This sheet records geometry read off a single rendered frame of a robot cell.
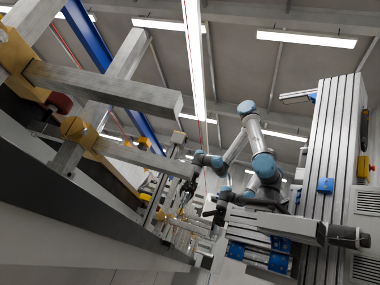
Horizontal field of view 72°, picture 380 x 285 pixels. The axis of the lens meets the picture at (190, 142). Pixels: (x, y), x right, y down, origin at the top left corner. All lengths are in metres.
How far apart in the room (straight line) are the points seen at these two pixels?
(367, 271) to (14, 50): 1.40
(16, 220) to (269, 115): 7.20
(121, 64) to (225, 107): 7.02
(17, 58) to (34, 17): 0.07
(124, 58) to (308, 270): 1.27
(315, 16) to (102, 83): 5.02
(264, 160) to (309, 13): 4.15
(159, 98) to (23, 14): 0.24
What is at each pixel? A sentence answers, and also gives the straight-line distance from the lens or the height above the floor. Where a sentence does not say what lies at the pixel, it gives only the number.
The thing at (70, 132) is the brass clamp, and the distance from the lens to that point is 0.60.
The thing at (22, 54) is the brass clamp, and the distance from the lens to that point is 0.47.
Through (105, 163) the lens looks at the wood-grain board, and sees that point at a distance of 1.16.
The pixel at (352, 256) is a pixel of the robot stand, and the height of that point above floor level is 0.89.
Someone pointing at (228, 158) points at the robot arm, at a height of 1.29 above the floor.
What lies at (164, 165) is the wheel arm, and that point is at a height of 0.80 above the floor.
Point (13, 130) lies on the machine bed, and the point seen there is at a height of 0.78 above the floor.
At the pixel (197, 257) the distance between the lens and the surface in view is 4.28.
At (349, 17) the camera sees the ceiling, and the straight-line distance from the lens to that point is 5.36.
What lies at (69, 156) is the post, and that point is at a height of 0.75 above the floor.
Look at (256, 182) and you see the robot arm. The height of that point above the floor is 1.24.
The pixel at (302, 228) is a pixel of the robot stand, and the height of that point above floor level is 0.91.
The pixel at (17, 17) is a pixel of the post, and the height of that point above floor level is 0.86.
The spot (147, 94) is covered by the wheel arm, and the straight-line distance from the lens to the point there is 0.36.
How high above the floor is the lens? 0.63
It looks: 24 degrees up
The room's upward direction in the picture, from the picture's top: 20 degrees clockwise
